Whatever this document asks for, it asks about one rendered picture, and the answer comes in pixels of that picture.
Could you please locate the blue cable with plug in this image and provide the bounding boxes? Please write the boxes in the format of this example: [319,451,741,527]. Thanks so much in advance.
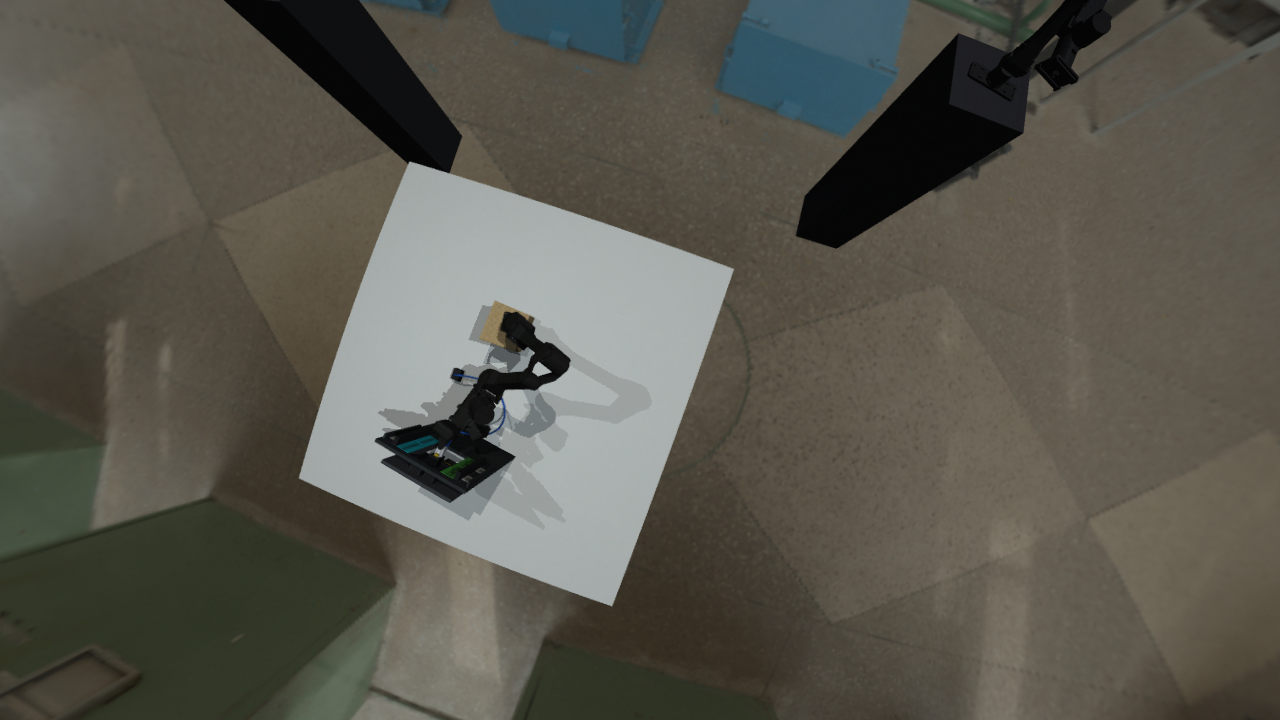
[434,374,506,457]

